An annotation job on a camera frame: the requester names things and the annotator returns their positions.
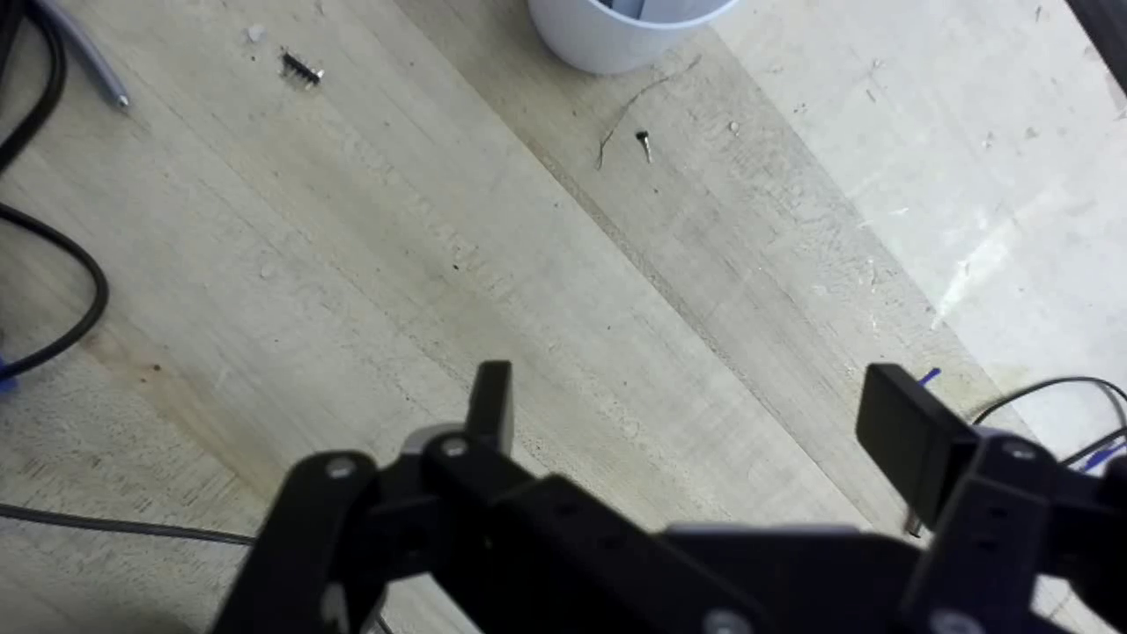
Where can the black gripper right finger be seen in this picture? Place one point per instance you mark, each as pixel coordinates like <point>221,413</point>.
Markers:
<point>939,443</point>

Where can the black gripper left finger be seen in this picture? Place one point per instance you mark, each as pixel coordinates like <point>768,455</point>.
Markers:
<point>352,529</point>

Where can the white cup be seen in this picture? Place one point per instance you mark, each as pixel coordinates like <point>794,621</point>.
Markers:
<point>616,29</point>

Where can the small black screw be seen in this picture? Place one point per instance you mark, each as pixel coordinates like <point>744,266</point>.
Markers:
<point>646,139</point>

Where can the grey pen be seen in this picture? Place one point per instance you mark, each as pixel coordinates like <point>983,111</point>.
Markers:
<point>90,58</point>

